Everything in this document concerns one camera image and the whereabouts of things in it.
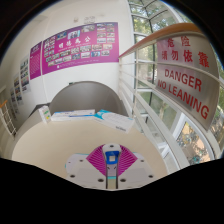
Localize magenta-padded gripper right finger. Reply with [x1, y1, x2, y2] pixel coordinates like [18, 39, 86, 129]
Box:
[115, 144, 156, 190]

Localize narrow magenta text poster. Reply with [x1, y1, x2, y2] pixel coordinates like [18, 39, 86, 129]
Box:
[29, 40, 43, 80]

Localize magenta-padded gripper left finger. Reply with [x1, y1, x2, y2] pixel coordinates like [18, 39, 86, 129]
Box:
[65, 144, 108, 190]

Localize flat white blue box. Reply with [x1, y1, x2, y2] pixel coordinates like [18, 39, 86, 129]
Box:
[50, 109, 97, 122]

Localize long white blue box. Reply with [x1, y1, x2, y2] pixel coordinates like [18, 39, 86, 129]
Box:
[93, 109, 136, 134]

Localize white stair railing orange handrail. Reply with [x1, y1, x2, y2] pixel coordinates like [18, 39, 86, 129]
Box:
[0, 99, 17, 137]

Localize white-framed glass window wall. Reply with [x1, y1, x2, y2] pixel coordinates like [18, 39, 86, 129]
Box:
[128, 0, 224, 168]

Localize white photo board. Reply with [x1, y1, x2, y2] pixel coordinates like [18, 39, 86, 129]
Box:
[19, 54, 31, 94]
[9, 87, 17, 114]
[12, 73, 23, 105]

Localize small white green box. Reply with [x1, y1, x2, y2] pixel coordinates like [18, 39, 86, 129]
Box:
[38, 105, 52, 124]

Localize white railing wooden handrail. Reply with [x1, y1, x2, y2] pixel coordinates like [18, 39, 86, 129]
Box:
[118, 22, 224, 171]

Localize red-lettered danger sign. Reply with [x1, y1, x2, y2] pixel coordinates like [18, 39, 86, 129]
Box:
[154, 33, 221, 131]

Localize large magenta photo poster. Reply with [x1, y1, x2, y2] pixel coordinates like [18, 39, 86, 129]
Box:
[40, 21, 120, 76]

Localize grey curved chair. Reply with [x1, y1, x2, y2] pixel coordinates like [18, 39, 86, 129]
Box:
[49, 80, 128, 118]

